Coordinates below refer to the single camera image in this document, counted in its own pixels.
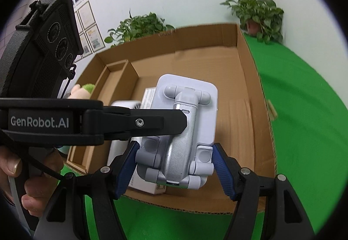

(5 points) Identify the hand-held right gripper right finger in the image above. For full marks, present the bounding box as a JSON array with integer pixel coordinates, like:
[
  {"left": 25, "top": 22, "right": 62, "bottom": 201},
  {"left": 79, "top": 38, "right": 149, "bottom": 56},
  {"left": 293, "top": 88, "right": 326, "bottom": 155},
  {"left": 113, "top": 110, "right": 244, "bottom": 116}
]
[{"left": 213, "top": 143, "right": 316, "bottom": 240}]

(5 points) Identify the small cardboard box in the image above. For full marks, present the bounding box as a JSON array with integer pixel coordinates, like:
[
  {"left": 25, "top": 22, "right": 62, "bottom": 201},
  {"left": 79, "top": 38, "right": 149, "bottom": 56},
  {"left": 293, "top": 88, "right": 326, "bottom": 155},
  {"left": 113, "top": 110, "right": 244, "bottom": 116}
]
[{"left": 66, "top": 59, "right": 140, "bottom": 173}]

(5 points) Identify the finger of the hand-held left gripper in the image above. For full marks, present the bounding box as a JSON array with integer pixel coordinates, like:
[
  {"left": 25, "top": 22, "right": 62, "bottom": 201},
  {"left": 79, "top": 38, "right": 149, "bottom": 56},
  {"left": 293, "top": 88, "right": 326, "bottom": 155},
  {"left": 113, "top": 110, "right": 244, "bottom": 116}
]
[{"left": 83, "top": 106, "right": 188, "bottom": 141}]

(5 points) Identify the white grey phone stand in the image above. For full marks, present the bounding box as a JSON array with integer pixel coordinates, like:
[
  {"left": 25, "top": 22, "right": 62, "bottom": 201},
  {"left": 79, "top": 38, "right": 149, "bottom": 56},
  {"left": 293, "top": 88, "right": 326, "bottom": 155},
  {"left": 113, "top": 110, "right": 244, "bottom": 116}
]
[{"left": 134, "top": 74, "right": 219, "bottom": 190}]

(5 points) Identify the white cable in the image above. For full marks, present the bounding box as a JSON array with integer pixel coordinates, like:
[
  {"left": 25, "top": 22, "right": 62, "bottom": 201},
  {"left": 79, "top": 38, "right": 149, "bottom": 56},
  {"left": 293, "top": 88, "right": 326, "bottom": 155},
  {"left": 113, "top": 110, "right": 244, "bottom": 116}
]
[{"left": 8, "top": 176, "right": 32, "bottom": 233}]

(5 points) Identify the green potted plant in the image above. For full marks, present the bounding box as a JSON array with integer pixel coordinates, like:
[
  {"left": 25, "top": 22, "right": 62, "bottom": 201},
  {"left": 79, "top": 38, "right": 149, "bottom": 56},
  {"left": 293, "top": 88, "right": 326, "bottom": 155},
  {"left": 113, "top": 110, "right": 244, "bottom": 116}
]
[
  {"left": 220, "top": 0, "right": 285, "bottom": 45},
  {"left": 104, "top": 11, "right": 175, "bottom": 45}
]

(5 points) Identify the large cardboard box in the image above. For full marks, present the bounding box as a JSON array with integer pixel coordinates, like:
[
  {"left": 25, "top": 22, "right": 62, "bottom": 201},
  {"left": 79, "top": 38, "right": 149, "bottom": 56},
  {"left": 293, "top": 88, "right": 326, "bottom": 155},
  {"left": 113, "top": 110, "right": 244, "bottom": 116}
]
[{"left": 65, "top": 23, "right": 278, "bottom": 215}]

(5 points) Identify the black cable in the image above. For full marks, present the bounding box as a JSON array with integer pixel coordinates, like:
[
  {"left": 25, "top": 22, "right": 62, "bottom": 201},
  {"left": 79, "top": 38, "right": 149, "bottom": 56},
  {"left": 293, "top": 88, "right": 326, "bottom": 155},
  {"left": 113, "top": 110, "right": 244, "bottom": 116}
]
[{"left": 26, "top": 152, "right": 67, "bottom": 181}]

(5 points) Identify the white printed carton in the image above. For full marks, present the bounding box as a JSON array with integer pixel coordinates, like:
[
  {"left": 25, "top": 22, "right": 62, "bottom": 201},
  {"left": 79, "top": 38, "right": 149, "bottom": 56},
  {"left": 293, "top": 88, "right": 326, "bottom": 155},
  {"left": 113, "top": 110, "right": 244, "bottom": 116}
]
[{"left": 128, "top": 87, "right": 167, "bottom": 195}]

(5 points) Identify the pink plush pig toy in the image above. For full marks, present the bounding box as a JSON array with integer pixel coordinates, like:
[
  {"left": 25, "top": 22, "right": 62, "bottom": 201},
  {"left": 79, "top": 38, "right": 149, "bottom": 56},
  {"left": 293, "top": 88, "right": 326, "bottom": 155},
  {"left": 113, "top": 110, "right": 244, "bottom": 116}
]
[{"left": 67, "top": 83, "right": 96, "bottom": 100}]

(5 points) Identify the person's left hand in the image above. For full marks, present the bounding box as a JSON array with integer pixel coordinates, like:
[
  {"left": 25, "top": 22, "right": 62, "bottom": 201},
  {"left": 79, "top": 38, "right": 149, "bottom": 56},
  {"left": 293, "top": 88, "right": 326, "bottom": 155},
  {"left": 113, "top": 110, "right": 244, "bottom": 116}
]
[{"left": 0, "top": 146, "right": 65, "bottom": 218}]

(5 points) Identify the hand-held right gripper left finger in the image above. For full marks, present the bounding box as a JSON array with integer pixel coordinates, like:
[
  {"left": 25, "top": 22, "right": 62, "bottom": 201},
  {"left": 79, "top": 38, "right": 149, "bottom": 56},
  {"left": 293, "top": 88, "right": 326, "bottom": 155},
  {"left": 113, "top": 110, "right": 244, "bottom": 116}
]
[{"left": 41, "top": 140, "right": 140, "bottom": 240}]

